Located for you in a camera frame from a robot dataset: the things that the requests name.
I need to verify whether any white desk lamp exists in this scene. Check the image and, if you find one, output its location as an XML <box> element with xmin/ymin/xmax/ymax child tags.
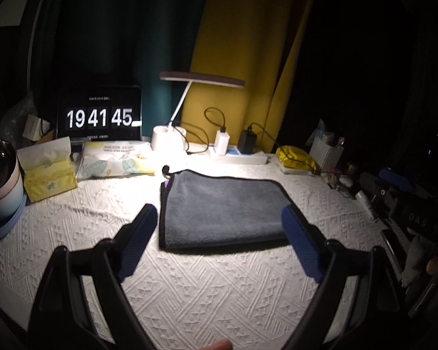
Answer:
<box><xmin>151</xmin><ymin>71</ymin><xmax>246</xmax><ymax>153</ymax></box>

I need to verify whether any black power adapter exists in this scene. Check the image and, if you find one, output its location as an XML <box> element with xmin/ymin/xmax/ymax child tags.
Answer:
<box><xmin>238</xmin><ymin>128</ymin><xmax>258</xmax><ymax>155</ymax></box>

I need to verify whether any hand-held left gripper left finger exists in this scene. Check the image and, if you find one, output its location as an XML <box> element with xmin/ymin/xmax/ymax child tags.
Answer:
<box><xmin>27</xmin><ymin>204</ymin><xmax>158</xmax><ymax>350</ymax></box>

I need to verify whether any black adapter cable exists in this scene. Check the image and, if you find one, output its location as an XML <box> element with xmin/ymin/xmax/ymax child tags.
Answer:
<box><xmin>247</xmin><ymin>122</ymin><xmax>282</xmax><ymax>154</ymax></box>

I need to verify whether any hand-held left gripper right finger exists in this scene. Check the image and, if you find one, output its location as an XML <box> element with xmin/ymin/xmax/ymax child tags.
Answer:
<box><xmin>281</xmin><ymin>205</ymin><xmax>411</xmax><ymax>350</ymax></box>

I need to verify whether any black tablet clock display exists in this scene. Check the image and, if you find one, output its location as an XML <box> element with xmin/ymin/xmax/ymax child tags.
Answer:
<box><xmin>57</xmin><ymin>85</ymin><xmax>144</xmax><ymax>142</ymax></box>

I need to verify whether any clear plastic bag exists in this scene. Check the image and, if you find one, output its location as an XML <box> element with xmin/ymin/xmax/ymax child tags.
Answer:
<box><xmin>0</xmin><ymin>93</ymin><xmax>44</xmax><ymax>146</ymax></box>

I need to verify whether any white charger plug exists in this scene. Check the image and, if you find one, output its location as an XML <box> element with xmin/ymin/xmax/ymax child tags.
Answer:
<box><xmin>214</xmin><ymin>128</ymin><xmax>229</xmax><ymax>156</ymax></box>

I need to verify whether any white wet wipes pack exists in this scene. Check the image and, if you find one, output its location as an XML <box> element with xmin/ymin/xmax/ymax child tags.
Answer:
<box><xmin>74</xmin><ymin>140</ymin><xmax>158</xmax><ymax>180</ymax></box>

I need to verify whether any white power strip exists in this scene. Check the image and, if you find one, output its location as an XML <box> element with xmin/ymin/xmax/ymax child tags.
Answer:
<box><xmin>207</xmin><ymin>145</ymin><xmax>269</xmax><ymax>166</ymax></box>

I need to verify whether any white round cup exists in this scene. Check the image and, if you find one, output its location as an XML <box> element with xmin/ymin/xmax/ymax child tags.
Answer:
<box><xmin>0</xmin><ymin>139</ymin><xmax>29</xmax><ymax>242</ymax></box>

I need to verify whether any yellow tissue box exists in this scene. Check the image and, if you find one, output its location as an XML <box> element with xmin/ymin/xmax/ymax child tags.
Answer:
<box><xmin>17</xmin><ymin>136</ymin><xmax>78</xmax><ymax>203</ymax></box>

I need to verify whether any dark green curtain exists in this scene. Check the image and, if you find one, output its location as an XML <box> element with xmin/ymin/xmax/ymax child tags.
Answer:
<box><xmin>56</xmin><ymin>0</ymin><xmax>214</xmax><ymax>143</ymax></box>

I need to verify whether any small white box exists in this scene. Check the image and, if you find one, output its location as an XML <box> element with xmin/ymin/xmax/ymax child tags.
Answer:
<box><xmin>23</xmin><ymin>114</ymin><xmax>55</xmax><ymax>141</ymax></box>

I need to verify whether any grey towel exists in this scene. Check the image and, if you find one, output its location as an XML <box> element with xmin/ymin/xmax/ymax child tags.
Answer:
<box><xmin>158</xmin><ymin>165</ymin><xmax>300</xmax><ymax>251</ymax></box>

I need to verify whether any yellow curtain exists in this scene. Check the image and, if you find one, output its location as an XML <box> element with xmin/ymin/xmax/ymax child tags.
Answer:
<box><xmin>187</xmin><ymin>0</ymin><xmax>320</xmax><ymax>154</ymax></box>

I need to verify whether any small white tube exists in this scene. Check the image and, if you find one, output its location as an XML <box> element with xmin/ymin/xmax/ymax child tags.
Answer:
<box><xmin>353</xmin><ymin>189</ymin><xmax>379</xmax><ymax>222</ymax></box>

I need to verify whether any yellow plastic packet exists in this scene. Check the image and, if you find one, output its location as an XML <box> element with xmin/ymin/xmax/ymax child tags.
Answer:
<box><xmin>276</xmin><ymin>145</ymin><xmax>320</xmax><ymax>173</ymax></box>

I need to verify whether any person's right hand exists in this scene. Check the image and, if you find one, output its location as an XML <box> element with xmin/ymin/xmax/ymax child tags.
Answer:
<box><xmin>401</xmin><ymin>227</ymin><xmax>438</xmax><ymax>288</ymax></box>

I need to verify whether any white perforated basket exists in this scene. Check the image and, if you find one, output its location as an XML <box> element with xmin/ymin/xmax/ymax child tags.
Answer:
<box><xmin>308</xmin><ymin>136</ymin><xmax>346</xmax><ymax>173</ymax></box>

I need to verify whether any white textured tablecloth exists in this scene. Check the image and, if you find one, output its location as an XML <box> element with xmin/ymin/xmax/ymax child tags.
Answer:
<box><xmin>0</xmin><ymin>151</ymin><xmax>406</xmax><ymax>350</ymax></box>

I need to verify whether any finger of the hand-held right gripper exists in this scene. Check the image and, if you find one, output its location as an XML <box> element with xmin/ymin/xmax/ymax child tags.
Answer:
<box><xmin>379</xmin><ymin>168</ymin><xmax>414</xmax><ymax>192</ymax></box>

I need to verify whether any black charger cable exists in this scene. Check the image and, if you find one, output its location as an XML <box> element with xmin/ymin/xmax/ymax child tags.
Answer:
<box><xmin>184</xmin><ymin>107</ymin><xmax>227</xmax><ymax>154</ymax></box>

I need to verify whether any person's left hand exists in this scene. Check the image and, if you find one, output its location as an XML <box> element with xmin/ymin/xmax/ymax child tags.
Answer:
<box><xmin>199</xmin><ymin>339</ymin><xmax>235</xmax><ymax>350</ymax></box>

